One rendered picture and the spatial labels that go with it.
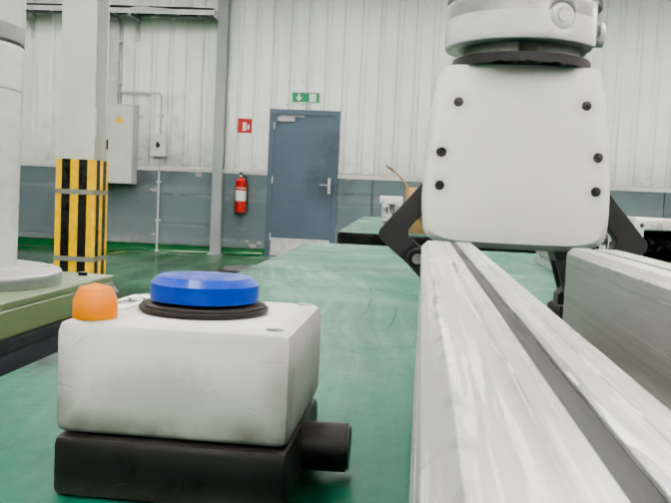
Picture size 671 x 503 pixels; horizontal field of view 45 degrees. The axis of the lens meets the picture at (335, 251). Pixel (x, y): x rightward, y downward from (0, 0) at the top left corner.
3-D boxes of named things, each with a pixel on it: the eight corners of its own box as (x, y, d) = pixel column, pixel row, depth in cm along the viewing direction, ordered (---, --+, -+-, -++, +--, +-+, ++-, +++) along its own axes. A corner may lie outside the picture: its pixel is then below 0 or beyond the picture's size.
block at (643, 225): (599, 269, 140) (602, 216, 140) (666, 273, 140) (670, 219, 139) (615, 275, 131) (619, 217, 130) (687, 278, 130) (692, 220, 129)
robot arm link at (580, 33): (593, 26, 48) (590, 77, 49) (444, 23, 49) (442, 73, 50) (628, -10, 40) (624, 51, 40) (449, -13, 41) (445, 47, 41)
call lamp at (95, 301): (83, 312, 28) (84, 278, 28) (124, 315, 28) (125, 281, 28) (64, 318, 27) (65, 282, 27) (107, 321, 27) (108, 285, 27)
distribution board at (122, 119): (77, 247, 1181) (81, 89, 1166) (165, 251, 1170) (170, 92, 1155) (70, 248, 1153) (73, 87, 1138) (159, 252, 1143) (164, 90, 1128)
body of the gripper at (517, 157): (600, 61, 48) (588, 249, 49) (428, 56, 49) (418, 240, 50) (633, 35, 41) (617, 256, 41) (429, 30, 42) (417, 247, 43)
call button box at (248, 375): (134, 429, 35) (138, 285, 35) (356, 447, 34) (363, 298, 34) (49, 496, 27) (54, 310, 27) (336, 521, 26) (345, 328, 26)
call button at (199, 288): (168, 315, 33) (170, 266, 32) (266, 321, 32) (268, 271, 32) (133, 331, 29) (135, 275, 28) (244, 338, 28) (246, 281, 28)
